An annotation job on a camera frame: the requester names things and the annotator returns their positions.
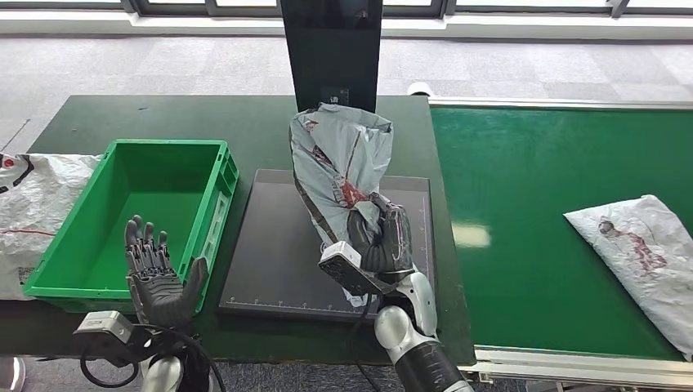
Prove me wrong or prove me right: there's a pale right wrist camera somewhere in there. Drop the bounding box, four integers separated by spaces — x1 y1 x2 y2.
317 241 399 297

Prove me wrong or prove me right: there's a green conveyor belt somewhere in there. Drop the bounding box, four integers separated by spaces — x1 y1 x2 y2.
430 105 693 363

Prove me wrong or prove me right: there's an aluminium conveyor frame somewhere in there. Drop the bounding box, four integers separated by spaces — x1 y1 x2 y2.
427 96 693 392

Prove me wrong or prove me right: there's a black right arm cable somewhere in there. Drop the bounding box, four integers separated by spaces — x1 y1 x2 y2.
346 292 386 392

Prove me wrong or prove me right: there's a green plastic crate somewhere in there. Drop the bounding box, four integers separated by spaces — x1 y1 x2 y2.
22 139 241 315

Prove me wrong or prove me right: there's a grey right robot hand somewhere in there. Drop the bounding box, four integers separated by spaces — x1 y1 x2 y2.
346 193 415 277

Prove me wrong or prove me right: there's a grey parcel bag red print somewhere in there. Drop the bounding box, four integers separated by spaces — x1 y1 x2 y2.
562 194 693 363
288 102 395 310

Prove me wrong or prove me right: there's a white woven sack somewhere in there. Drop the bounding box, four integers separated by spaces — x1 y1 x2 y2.
0 153 104 301

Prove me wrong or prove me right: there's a black yellow column sticker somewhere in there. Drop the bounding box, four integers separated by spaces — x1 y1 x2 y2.
319 86 351 106

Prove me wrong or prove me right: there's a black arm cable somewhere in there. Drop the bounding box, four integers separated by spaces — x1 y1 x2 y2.
79 324 229 392
346 292 386 392

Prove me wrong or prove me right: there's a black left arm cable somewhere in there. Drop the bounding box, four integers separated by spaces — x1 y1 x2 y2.
79 324 229 392

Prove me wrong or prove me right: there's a white rounded floor object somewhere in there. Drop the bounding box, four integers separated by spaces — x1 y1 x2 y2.
0 354 29 392

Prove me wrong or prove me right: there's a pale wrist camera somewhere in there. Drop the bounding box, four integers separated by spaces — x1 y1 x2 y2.
317 241 399 297
73 310 136 359

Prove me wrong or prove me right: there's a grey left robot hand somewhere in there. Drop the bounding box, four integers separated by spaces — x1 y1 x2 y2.
123 214 210 328

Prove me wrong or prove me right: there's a black inbound scanner machine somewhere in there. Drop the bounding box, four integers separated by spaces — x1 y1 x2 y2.
217 0 436 324

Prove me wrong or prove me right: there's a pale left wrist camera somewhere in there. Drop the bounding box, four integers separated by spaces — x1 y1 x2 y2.
73 310 136 359

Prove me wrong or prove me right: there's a dark window frame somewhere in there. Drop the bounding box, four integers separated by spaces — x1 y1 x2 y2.
0 0 693 20

